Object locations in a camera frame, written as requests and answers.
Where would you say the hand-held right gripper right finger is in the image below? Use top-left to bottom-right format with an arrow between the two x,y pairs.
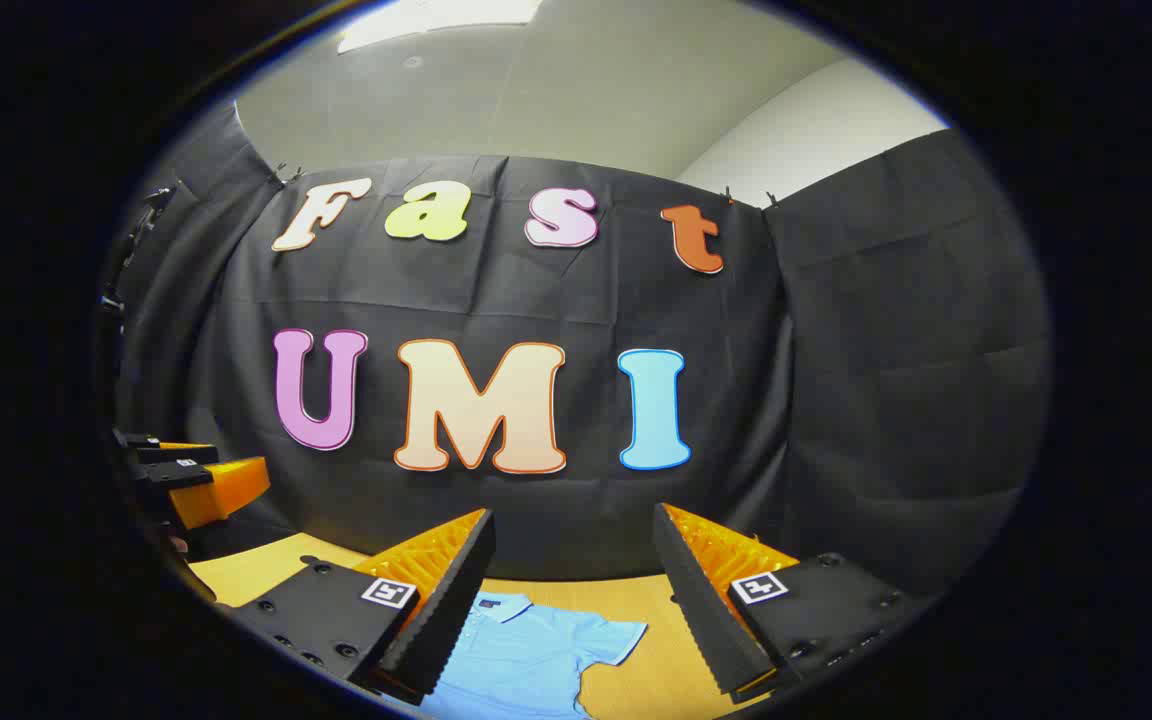
651,502 -> 937,701

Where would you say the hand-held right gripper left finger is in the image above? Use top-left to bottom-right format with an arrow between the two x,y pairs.
221,507 -> 497,707

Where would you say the light blue T-shirt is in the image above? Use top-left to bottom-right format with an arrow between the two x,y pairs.
421,592 -> 649,720

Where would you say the black equipment stand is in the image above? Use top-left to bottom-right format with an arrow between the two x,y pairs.
99,183 -> 182,316

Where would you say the black backdrop cloth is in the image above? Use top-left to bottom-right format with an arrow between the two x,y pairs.
101,100 -> 1052,601

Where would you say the ceiling light panel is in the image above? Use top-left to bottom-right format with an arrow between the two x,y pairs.
336,0 -> 544,56

